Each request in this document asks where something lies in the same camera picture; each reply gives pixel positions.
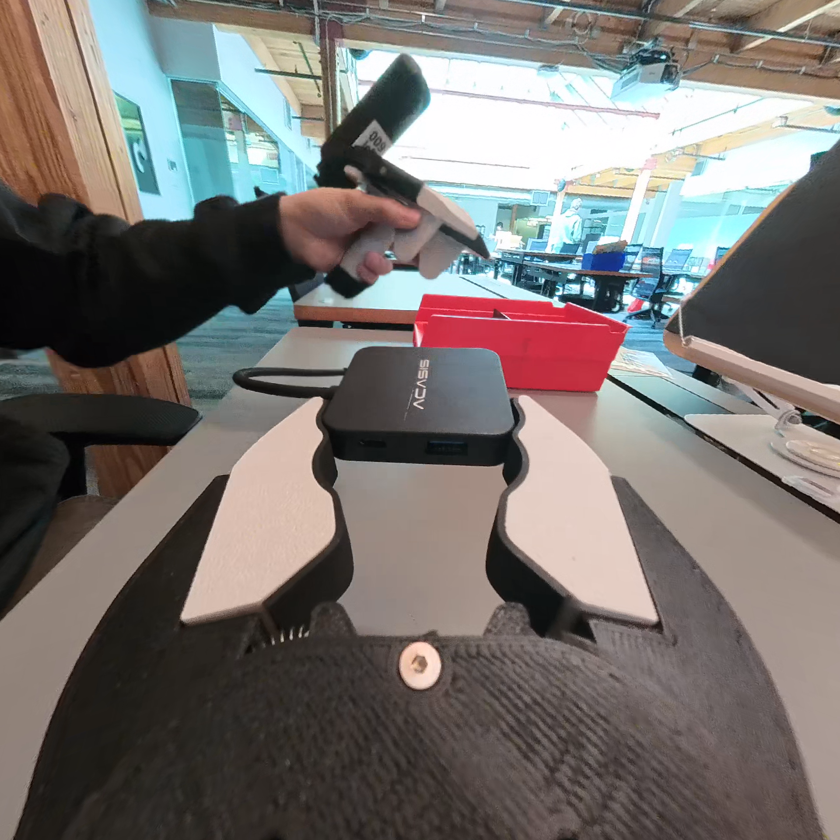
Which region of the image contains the table with wooden edge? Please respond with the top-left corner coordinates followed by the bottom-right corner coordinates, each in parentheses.
top-left (293, 268), bottom-right (565, 329)

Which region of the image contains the wooden pillar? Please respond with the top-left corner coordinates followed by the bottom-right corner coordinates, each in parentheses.
top-left (0, 0), bottom-right (193, 500)

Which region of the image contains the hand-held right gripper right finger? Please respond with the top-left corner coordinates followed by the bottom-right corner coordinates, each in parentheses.
top-left (486, 394), bottom-right (660, 626)

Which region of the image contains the black usb hub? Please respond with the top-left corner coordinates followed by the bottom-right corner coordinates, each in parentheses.
top-left (321, 346), bottom-right (517, 468)

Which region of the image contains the person's left forearm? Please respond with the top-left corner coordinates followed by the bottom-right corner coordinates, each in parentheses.
top-left (0, 180), bottom-right (317, 370)

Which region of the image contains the person's torso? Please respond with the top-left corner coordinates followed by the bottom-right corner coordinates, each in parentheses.
top-left (0, 420), bottom-right (72, 608)

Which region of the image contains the grey desk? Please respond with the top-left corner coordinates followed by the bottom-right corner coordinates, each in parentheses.
top-left (0, 325), bottom-right (840, 840)

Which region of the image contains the black mesh office chair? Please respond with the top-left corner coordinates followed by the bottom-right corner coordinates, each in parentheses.
top-left (626, 245), bottom-right (686, 329)

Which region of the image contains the red plastic bin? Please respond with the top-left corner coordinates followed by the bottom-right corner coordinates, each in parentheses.
top-left (413, 293), bottom-right (631, 393)

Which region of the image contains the black board sheet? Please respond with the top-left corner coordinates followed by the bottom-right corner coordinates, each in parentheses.
top-left (666, 141), bottom-right (840, 353)

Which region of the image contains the wooden book stand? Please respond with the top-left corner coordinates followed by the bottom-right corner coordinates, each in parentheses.
top-left (661, 141), bottom-right (840, 514)

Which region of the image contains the dark wall sign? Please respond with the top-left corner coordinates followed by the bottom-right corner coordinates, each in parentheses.
top-left (113, 92), bottom-right (162, 196)

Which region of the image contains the ceiling projector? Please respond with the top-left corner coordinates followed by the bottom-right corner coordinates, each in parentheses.
top-left (609, 45), bottom-right (681, 105)

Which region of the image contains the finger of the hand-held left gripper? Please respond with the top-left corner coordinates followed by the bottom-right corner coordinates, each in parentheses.
top-left (394, 220), bottom-right (462, 281)
top-left (420, 185), bottom-right (492, 261)

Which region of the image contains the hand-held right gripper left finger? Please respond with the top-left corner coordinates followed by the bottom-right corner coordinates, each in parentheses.
top-left (180, 395), bottom-right (356, 624)

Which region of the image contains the printed paper leaflet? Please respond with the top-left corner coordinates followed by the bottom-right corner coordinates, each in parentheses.
top-left (609, 346), bottom-right (675, 383)

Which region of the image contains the person's left hand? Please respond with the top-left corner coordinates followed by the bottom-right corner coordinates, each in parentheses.
top-left (279, 189), bottom-right (422, 284)

